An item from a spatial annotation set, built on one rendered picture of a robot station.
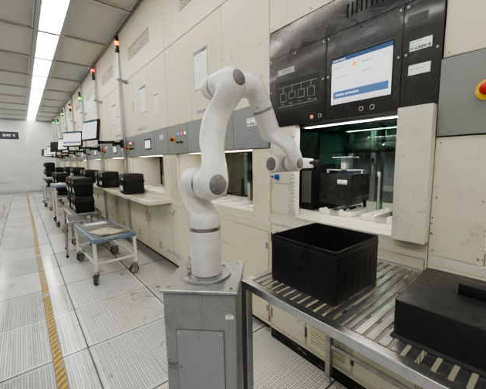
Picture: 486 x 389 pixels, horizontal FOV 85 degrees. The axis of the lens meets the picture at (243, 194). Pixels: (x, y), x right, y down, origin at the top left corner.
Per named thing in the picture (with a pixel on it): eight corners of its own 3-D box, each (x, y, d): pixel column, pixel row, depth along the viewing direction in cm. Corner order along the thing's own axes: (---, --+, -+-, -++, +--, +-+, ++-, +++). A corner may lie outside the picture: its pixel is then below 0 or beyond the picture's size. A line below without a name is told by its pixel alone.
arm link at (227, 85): (207, 199, 109) (230, 204, 97) (180, 194, 102) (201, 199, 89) (229, 80, 111) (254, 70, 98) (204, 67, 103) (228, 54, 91)
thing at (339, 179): (317, 208, 169) (318, 157, 165) (335, 204, 182) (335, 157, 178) (353, 213, 150) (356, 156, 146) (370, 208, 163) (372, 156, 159)
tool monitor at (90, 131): (82, 147, 373) (79, 121, 368) (119, 148, 404) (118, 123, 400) (87, 146, 341) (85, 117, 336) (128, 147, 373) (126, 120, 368)
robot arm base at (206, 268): (175, 284, 98) (173, 235, 96) (190, 264, 117) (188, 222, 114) (226, 285, 96) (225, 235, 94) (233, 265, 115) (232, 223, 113)
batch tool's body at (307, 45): (265, 338, 182) (263, 32, 157) (341, 292, 242) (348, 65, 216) (410, 441, 114) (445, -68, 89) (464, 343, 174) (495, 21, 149)
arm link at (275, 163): (298, 153, 126) (283, 154, 133) (278, 153, 118) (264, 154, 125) (298, 171, 127) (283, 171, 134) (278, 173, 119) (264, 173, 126)
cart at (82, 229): (74, 261, 333) (70, 223, 327) (117, 251, 367) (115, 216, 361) (94, 287, 261) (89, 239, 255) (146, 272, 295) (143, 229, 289)
